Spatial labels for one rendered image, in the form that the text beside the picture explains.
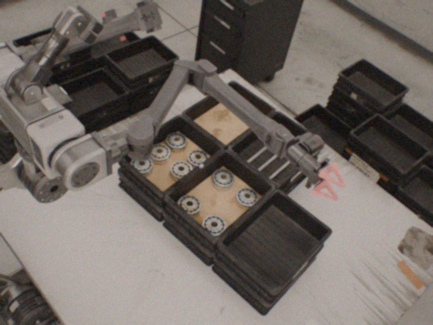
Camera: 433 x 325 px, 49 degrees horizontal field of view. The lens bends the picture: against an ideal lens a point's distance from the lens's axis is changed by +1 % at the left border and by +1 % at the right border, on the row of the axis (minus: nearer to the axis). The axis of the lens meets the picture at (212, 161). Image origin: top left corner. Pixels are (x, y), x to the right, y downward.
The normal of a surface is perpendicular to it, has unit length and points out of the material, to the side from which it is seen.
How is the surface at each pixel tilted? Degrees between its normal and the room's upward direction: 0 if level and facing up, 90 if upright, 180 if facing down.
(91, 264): 0
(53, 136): 0
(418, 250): 1
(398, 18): 90
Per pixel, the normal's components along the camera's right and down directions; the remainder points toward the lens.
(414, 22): -0.73, 0.44
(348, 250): 0.13, -0.65
